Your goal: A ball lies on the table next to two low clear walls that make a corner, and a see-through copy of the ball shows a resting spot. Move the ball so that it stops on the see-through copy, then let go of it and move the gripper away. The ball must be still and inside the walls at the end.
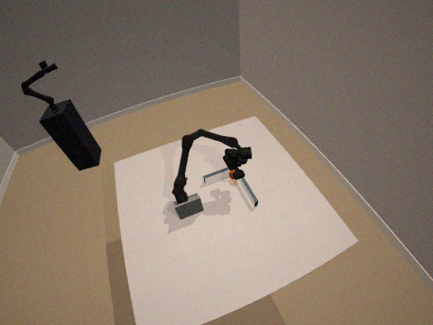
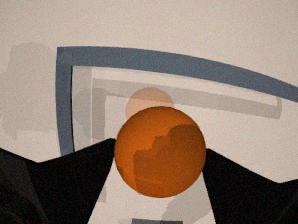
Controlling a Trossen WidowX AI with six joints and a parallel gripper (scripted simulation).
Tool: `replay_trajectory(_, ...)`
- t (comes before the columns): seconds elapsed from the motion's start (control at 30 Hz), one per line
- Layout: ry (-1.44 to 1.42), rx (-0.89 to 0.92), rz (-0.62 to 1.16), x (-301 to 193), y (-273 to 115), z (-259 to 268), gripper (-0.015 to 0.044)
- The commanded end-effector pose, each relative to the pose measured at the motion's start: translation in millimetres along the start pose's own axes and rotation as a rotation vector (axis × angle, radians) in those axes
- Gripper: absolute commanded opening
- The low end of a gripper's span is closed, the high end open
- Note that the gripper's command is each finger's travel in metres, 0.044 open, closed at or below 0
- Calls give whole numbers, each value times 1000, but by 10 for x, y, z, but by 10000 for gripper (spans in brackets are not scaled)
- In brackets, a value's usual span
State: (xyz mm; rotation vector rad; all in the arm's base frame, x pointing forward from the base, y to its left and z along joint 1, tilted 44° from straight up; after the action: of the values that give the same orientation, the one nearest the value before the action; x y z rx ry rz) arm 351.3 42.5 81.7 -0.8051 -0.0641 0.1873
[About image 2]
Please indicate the clear glass wall panels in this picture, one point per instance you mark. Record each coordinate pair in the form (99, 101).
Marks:
(81, 77)

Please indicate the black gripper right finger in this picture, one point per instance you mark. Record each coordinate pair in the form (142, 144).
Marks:
(240, 196)

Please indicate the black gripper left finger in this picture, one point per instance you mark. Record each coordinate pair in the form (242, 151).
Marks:
(63, 190)

